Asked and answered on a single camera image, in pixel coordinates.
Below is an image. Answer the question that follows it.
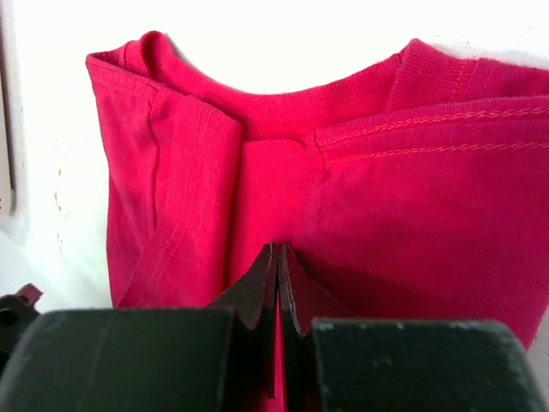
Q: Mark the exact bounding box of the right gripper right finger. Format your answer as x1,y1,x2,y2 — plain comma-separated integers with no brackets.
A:
277,245,547,411

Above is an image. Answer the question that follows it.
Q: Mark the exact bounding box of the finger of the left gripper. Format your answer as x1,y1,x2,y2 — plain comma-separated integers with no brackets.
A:
0,283,43,365

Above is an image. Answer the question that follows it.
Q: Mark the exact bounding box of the crimson pink t shirt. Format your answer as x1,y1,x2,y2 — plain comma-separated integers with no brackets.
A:
84,30,549,412

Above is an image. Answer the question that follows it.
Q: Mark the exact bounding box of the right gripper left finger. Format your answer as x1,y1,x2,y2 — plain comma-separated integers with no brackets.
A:
1,244,276,411

